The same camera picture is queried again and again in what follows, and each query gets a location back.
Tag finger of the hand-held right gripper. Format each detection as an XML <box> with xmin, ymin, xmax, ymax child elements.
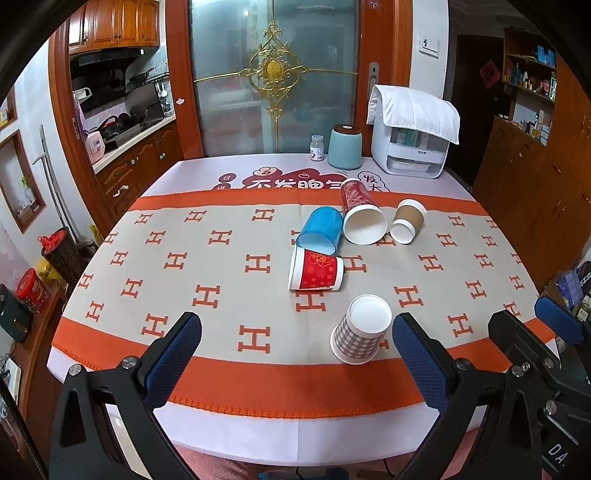
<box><xmin>534</xmin><ymin>295</ymin><xmax>585</xmax><ymax>343</ymax></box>
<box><xmin>488</xmin><ymin>310</ymin><xmax>562</xmax><ymax>394</ymax></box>

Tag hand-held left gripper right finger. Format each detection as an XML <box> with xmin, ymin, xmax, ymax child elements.
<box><xmin>392</xmin><ymin>312</ymin><xmax>546</xmax><ymax>480</ymax></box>

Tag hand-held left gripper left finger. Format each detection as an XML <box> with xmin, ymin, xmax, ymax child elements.
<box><xmin>48</xmin><ymin>311</ymin><xmax>204</xmax><ymax>480</ymax></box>

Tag red and white paper cup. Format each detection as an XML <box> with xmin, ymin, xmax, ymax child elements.
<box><xmin>288</xmin><ymin>246</ymin><xmax>345</xmax><ymax>292</ymax></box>

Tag checkered paper cup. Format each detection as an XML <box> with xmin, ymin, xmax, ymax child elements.
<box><xmin>330</xmin><ymin>294</ymin><xmax>393</xmax><ymax>366</ymax></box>

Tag brown ribbed paper cup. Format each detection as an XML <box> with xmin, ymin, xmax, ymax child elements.
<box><xmin>390</xmin><ymin>199</ymin><xmax>427</xmax><ymax>245</ymax></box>

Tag tall red patterned paper cup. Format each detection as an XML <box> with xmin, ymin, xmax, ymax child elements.
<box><xmin>340</xmin><ymin>178</ymin><xmax>388</xmax><ymax>245</ymax></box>

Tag blue paper cup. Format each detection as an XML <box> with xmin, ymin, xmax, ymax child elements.
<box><xmin>295</xmin><ymin>206</ymin><xmax>345</xmax><ymax>256</ymax></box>

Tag orange and beige patterned blanket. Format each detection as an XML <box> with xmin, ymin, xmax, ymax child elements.
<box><xmin>51</xmin><ymin>189</ymin><xmax>557</xmax><ymax>409</ymax></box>

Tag pink cloth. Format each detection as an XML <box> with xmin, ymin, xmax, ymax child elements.
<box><xmin>174</xmin><ymin>427</ymin><xmax>419</xmax><ymax>480</ymax></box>

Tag wooden side cabinet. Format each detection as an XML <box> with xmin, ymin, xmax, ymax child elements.
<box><xmin>472</xmin><ymin>115</ymin><xmax>591</xmax><ymax>289</ymax></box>

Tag dark wicker basket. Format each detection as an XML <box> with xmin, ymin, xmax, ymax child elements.
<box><xmin>41</xmin><ymin>228</ymin><xmax>88</xmax><ymax>286</ymax></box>

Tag red round tin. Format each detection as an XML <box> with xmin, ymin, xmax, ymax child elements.
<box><xmin>16</xmin><ymin>268</ymin><xmax>51</xmax><ymax>315</ymax></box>

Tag dark green box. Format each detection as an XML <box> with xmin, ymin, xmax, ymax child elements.
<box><xmin>0</xmin><ymin>283</ymin><xmax>34</xmax><ymax>343</ymax></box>

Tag wooden lower kitchen cabinet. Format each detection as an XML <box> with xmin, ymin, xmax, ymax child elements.
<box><xmin>93</xmin><ymin>121</ymin><xmax>186</xmax><ymax>223</ymax></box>

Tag white countertop appliance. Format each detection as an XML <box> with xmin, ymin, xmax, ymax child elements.
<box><xmin>372</xmin><ymin>115</ymin><xmax>450</xmax><ymax>179</ymax></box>

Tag patterned orange tablecloth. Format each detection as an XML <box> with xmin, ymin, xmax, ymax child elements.
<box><xmin>46</xmin><ymin>154</ymin><xmax>561</xmax><ymax>462</ymax></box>

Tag pink rice cooker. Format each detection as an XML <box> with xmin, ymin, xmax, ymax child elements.
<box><xmin>82</xmin><ymin>131</ymin><xmax>107</xmax><ymax>165</ymax></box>

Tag teal canister with brown lid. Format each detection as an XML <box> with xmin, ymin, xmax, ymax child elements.
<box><xmin>328</xmin><ymin>124</ymin><xmax>363</xmax><ymax>169</ymax></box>

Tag wooden open shelf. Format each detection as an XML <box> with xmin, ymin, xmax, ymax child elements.
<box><xmin>502</xmin><ymin>27</ymin><xmax>560</xmax><ymax>145</ymax></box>

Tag white quilted cover cloth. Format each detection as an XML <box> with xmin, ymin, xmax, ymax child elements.
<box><xmin>366</xmin><ymin>84</ymin><xmax>461</xmax><ymax>145</ymax></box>

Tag red paper door decoration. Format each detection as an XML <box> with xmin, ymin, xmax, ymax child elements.
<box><xmin>479</xmin><ymin>62</ymin><xmax>501</xmax><ymax>89</ymax></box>

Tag frosted glass door gold ornament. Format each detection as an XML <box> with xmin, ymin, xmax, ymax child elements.
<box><xmin>188</xmin><ymin>0</ymin><xmax>362</xmax><ymax>158</ymax></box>

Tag black range hood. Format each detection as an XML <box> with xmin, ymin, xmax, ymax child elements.
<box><xmin>71</xmin><ymin>47</ymin><xmax>147</xmax><ymax>71</ymax></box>

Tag wooden upper kitchen cabinets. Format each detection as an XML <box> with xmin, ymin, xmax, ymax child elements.
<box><xmin>68</xmin><ymin>0</ymin><xmax>161</xmax><ymax>52</ymax></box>

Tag grey mop handle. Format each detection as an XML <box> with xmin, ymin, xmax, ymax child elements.
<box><xmin>39</xmin><ymin>124</ymin><xmax>71</xmax><ymax>234</ymax></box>

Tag wooden framed wall niche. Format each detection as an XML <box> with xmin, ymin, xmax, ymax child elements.
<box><xmin>0</xmin><ymin>128</ymin><xmax>47</xmax><ymax>233</ymax></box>

